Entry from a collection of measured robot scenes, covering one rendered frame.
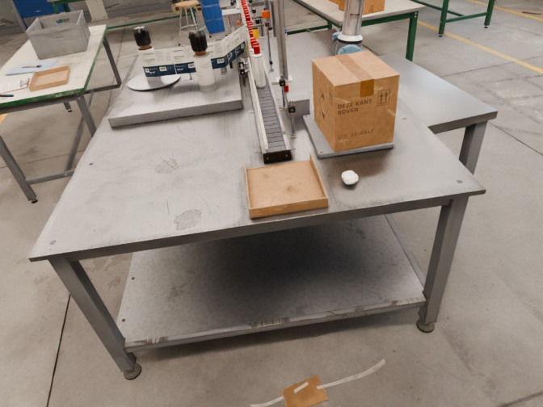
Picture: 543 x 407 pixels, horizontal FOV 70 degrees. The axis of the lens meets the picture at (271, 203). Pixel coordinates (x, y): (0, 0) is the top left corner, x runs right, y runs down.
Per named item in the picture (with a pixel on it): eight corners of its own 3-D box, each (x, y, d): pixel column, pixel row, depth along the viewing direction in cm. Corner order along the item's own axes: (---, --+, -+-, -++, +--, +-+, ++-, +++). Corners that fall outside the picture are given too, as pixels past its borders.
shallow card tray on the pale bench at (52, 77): (36, 76, 285) (34, 72, 283) (70, 69, 290) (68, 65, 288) (30, 92, 259) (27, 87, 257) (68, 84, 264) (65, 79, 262)
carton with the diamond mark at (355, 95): (313, 119, 175) (311, 59, 158) (364, 111, 177) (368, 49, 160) (334, 153, 151) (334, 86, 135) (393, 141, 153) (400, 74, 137)
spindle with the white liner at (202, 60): (199, 87, 213) (187, 29, 194) (216, 85, 213) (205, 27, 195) (199, 93, 206) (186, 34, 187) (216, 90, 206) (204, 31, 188)
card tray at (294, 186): (245, 169, 152) (243, 161, 150) (311, 160, 153) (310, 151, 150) (250, 218, 128) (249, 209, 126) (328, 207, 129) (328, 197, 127)
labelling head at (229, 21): (228, 53, 254) (221, 10, 239) (248, 50, 255) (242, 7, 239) (229, 60, 243) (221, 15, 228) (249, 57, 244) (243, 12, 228)
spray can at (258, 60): (255, 85, 207) (250, 45, 194) (265, 83, 207) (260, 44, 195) (257, 89, 203) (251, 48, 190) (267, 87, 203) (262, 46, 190)
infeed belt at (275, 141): (244, 44, 283) (243, 37, 281) (255, 42, 283) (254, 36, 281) (267, 161, 153) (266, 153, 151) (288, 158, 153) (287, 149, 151)
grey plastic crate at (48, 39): (48, 42, 365) (36, 17, 352) (91, 35, 372) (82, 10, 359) (37, 60, 319) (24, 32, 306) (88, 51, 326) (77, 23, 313)
